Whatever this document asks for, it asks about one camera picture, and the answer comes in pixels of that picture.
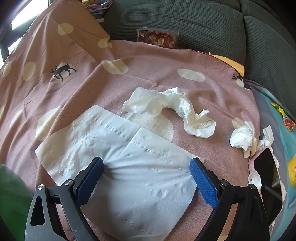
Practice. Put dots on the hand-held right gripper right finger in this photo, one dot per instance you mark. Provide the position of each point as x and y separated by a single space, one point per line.
203 183

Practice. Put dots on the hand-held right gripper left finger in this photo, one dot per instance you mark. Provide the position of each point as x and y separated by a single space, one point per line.
90 183

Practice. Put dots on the green bowl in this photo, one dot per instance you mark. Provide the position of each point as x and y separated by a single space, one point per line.
11 197

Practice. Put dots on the teal printed cloth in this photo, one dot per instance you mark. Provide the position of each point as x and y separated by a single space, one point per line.
276 129

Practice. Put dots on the long crumpled white tissue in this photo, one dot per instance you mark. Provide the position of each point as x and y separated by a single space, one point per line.
148 100

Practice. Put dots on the colourful candy wrapper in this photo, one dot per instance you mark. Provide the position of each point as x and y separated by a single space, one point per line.
290 122

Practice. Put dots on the gold candy wrapper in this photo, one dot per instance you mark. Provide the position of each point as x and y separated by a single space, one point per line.
280 109

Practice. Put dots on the pink polka dot deer blanket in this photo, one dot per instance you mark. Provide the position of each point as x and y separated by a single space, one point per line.
150 76

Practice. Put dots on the grey sofa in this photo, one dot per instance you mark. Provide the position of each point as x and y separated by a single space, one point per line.
185 18

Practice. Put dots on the purple patterned cloth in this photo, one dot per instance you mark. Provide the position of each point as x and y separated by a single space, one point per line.
99 7

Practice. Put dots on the black framed window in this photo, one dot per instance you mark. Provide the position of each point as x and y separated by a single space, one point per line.
20 18

